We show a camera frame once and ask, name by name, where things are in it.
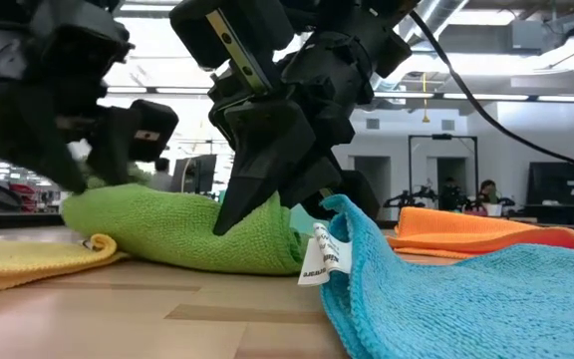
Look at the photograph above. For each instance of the black aluminium table frame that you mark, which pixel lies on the black aluminium table frame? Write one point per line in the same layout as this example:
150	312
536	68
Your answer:
18	219

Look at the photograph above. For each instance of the blue microfiber towel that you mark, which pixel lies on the blue microfiber towel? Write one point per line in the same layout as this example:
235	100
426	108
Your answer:
466	309

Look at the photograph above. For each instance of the small plant in white pot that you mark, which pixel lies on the small plant in white pot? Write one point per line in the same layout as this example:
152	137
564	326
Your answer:
493	209

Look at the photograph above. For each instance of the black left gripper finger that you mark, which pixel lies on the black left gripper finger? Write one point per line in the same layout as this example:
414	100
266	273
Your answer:
28	134
112	144

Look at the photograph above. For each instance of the green microfiber towel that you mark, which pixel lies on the green microfiber towel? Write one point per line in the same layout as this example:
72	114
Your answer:
167	234

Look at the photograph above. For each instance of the black background robot arm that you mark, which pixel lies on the black background robot arm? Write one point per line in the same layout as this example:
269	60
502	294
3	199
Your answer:
409	198

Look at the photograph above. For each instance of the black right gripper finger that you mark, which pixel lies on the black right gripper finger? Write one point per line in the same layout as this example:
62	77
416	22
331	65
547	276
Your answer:
317	174
262	159

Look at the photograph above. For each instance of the black monitor on desk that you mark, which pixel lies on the black monitor on desk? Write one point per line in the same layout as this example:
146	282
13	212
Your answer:
561	182

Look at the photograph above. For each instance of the black stand frame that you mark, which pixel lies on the black stand frame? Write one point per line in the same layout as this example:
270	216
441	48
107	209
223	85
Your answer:
441	136

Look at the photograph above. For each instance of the silver ceiling duct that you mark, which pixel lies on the silver ceiling duct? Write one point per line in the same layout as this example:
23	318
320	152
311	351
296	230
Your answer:
436	15

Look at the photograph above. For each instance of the yellow microfiber towel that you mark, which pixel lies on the yellow microfiber towel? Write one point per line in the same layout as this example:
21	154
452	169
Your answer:
18	264

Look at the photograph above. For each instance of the orange microfiber towel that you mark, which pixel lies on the orange microfiber towel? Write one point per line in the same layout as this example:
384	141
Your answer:
466	232

